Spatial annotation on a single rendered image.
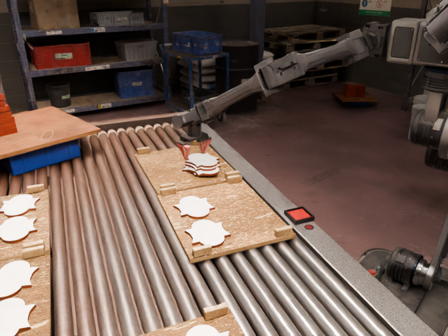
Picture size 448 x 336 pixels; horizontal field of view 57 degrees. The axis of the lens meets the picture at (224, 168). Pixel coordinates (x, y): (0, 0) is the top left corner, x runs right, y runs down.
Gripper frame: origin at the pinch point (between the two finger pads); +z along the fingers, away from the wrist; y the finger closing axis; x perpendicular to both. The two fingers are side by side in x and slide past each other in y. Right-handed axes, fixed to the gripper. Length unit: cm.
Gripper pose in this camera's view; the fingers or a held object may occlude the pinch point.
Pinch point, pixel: (194, 155)
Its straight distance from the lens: 174.4
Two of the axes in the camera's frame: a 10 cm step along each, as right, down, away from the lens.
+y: -7.1, 2.9, -6.5
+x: 7.1, 3.1, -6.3
